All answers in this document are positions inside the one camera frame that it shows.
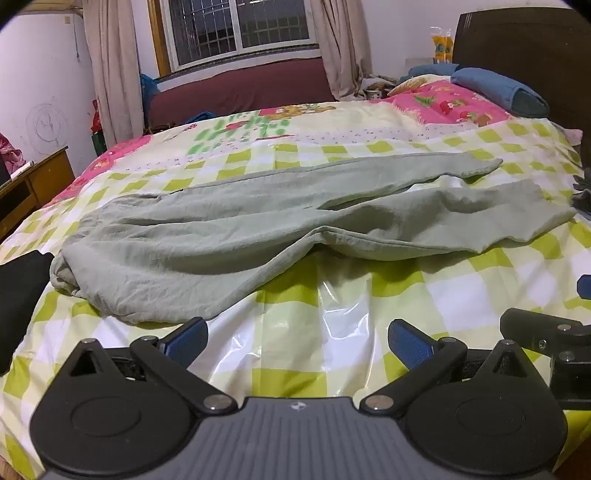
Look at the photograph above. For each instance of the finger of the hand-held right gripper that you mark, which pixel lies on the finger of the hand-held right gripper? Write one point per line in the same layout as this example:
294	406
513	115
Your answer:
526	325
585	285

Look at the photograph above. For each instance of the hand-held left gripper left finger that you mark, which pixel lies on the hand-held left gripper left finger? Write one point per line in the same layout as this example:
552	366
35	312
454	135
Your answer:
187	341

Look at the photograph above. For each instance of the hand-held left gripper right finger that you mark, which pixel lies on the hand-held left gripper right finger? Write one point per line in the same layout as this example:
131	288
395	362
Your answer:
406	341

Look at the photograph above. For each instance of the light green pants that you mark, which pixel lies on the light green pants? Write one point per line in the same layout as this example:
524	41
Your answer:
207	249

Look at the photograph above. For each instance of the grey folded cloth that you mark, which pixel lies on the grey folded cloth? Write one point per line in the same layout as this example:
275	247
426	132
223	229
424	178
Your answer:
582	184

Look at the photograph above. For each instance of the black cloth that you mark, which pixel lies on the black cloth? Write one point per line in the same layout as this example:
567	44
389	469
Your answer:
16	304

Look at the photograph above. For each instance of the blue pillow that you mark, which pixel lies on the blue pillow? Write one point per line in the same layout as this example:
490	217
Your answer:
503	90

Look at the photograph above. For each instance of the wooden desk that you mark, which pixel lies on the wooden desk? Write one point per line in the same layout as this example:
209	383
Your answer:
32	189

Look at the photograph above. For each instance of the small blue cloth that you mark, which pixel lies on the small blue cloth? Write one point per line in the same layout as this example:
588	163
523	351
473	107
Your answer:
199	117

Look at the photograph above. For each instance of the red and green bag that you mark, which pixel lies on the red and green bag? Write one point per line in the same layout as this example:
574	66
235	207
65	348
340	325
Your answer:
97	129

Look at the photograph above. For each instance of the dark wooden headboard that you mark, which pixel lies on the dark wooden headboard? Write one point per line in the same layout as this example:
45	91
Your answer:
531	41

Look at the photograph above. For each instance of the blue plastic bag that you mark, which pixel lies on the blue plastic bag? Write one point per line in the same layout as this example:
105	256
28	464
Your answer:
148	90

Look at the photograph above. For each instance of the patterned cloth pile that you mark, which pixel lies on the patterned cloth pile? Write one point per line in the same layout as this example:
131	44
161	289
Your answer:
376	87

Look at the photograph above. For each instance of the pink cloth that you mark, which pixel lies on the pink cloth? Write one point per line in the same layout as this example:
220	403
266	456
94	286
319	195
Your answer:
10	154

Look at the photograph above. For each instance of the yellow plastic bag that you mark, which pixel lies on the yellow plastic bag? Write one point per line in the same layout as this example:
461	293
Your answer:
442	45

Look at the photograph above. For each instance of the barred window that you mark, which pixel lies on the barred window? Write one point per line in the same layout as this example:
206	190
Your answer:
235	27

